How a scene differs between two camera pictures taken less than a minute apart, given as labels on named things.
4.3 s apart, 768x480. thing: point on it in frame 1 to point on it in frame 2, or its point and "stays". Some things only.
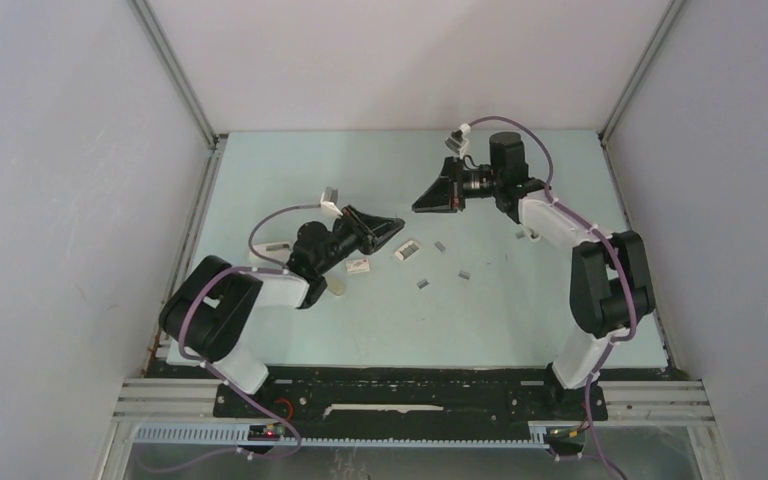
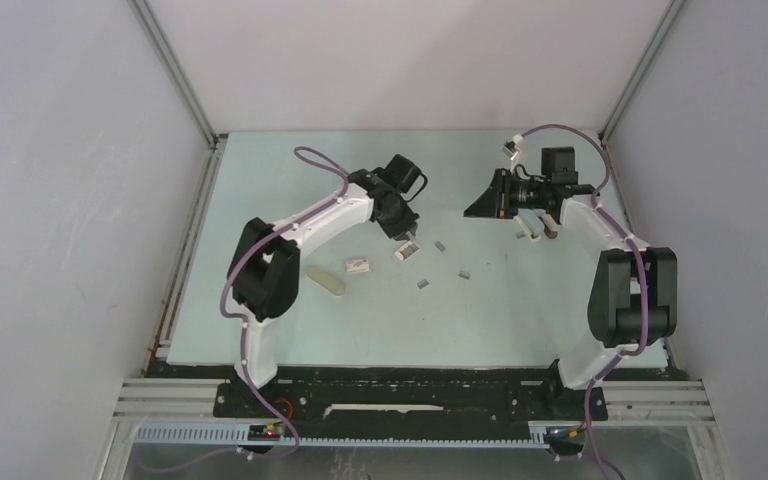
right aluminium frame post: (641, 70) stays
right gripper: (447, 195) to (496, 202)
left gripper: (377, 230) to (407, 223)
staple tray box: (406, 251) stays
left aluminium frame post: (158, 38) stays
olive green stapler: (336, 286) stays
